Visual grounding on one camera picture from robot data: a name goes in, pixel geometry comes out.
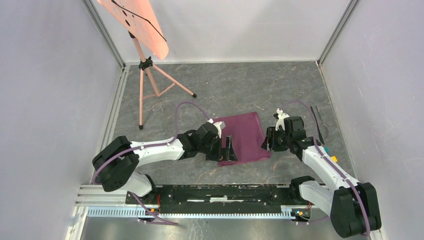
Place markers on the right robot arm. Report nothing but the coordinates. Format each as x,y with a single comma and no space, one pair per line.
352,206

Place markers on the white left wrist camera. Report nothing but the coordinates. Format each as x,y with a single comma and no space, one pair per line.
220,125

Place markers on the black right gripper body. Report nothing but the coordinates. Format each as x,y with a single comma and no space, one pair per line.
279,139

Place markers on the black knife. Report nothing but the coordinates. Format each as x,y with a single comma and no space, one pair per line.
320,136

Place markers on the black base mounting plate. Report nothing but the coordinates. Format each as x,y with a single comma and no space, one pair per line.
223,198

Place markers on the purple cloth napkin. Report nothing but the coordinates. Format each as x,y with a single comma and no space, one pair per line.
247,138

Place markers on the pink music stand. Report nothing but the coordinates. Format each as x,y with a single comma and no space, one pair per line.
140,21

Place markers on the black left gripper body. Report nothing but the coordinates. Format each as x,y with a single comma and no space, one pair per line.
213,150

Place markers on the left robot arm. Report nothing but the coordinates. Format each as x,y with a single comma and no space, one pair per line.
115,166

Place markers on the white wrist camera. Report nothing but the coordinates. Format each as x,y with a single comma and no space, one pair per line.
220,125
280,116

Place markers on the slotted cable duct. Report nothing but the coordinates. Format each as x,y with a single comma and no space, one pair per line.
140,213

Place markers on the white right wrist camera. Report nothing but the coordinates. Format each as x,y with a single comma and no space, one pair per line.
280,116

